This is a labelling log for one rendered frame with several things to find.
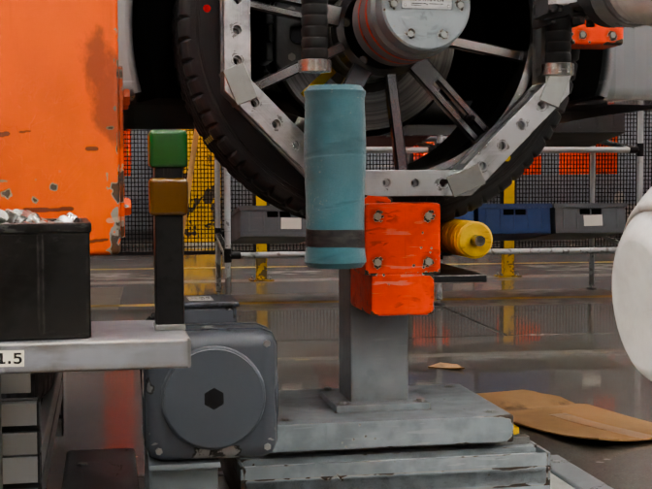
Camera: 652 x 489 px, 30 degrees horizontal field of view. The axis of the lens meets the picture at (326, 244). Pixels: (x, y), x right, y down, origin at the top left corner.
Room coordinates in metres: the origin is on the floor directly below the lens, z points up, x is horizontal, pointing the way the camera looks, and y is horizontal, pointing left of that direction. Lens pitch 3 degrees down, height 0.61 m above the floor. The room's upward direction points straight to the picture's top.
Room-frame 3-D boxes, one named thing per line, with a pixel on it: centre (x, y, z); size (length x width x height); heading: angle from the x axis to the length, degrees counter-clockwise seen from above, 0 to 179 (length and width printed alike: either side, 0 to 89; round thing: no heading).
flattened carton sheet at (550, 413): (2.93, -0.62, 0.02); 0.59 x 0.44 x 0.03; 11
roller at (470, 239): (1.98, -0.21, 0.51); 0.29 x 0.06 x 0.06; 11
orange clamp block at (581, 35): (1.92, -0.42, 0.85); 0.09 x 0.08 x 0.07; 101
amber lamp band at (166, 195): (1.27, 0.17, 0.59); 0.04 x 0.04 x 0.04; 11
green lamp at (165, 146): (1.27, 0.17, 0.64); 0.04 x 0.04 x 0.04; 11
